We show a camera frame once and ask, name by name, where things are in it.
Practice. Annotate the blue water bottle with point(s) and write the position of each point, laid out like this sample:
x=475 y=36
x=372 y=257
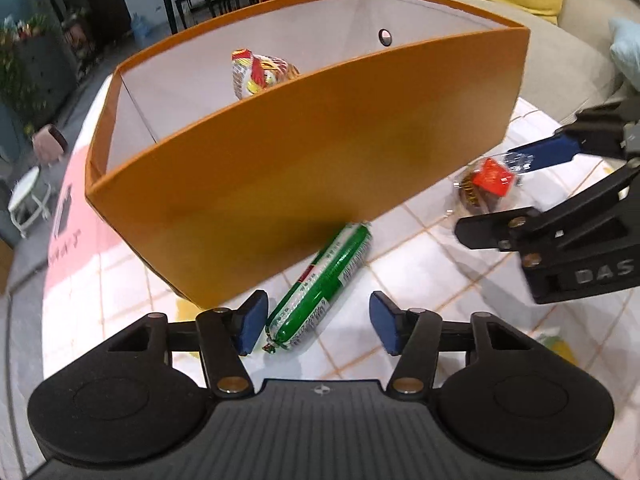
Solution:
x=140 y=27

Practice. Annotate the orange cardboard box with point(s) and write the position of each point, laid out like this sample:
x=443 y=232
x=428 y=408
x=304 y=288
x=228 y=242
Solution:
x=300 y=160

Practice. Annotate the white round stool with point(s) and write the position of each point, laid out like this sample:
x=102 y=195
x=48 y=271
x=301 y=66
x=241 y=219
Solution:
x=30 y=195

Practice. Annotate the beige sofa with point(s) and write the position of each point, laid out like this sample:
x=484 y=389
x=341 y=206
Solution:
x=560 y=75

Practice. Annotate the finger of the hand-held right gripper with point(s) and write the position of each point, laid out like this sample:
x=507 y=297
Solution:
x=575 y=225
x=550 y=150

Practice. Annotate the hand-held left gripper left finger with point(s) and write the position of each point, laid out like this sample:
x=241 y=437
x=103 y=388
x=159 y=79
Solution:
x=250 y=322

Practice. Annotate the dark grey cabinet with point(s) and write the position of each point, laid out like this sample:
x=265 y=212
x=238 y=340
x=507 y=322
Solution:
x=50 y=65

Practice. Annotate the light blue cushion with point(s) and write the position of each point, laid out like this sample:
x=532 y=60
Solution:
x=625 y=50

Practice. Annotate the checked printed tablecloth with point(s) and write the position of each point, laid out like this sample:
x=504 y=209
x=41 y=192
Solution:
x=450 y=285

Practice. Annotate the green sausage stick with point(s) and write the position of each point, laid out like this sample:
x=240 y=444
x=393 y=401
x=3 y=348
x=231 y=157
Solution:
x=320 y=285

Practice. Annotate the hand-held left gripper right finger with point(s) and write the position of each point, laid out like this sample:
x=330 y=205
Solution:
x=387 y=322

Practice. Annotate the yellow red stick snack bag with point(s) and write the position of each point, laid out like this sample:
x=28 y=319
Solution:
x=260 y=72

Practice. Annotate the trailing green plant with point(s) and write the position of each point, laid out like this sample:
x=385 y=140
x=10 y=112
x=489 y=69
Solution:
x=15 y=60

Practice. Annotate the red label dark snack packet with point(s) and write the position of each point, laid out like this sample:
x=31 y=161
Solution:
x=492 y=177

